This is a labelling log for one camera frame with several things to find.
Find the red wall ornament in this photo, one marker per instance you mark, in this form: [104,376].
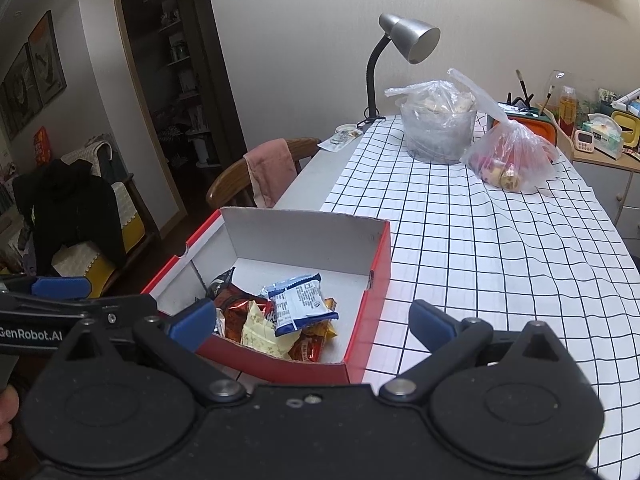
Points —
[41,146]

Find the orange drink bottle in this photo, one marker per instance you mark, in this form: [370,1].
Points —
[567,110]

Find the red-brown cookie packet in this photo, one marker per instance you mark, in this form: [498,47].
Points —
[235,317]

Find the red cardboard box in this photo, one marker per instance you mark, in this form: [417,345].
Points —
[280,367]

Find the silver desk lamp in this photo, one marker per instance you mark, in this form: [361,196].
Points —
[410,35]

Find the white tube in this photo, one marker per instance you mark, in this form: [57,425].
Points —
[627,99]

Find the white checked tablecloth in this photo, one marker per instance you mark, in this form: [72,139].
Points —
[475,260]

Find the green white tissue box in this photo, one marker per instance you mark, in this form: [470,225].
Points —
[602,137]

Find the dark shelving unit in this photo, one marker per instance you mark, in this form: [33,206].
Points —
[180,70]

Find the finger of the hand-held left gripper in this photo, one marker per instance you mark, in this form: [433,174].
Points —
[125,307]
[60,288]

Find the pale yellow snack packet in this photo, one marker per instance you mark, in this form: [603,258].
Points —
[260,337]

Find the quilted chair cover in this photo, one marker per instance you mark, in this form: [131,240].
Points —
[87,150]

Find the person's left hand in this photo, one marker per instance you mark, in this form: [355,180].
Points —
[7,410]

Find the dark framed picture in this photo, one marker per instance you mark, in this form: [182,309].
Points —
[47,57]
[20,95]

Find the white wooden-topped cabinet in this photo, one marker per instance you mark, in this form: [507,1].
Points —
[605,185]

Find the pink towel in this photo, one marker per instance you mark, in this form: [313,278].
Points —
[270,170]

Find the clear plastic bag with container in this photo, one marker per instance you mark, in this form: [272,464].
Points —
[440,130]

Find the black brush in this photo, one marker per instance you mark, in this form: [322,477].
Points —
[524,87]

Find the orange chip packet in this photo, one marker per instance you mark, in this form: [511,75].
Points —
[310,345]

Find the orange storage box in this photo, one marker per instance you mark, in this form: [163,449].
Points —
[545,132]

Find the white kitchen timer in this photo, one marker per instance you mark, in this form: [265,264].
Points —
[583,141]

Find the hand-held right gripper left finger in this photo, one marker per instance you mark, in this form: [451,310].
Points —
[192,324]

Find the yellow container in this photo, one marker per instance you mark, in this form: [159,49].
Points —
[627,130]

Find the white blue-edged snack packet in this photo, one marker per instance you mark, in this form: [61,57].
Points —
[295,305]

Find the plastic bag of red snacks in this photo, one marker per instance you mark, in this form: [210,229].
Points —
[510,160]

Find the dark snack packet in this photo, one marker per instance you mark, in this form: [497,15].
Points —
[222,285]

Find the yellow seat cushion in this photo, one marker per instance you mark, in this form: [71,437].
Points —
[107,265]

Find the black jacket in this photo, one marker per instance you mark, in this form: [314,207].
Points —
[65,210]

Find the wooden chair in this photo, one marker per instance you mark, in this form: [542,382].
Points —
[225,187]

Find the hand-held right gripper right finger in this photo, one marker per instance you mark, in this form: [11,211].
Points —
[432,324]

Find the white paper sachet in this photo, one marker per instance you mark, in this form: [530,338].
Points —
[340,137]

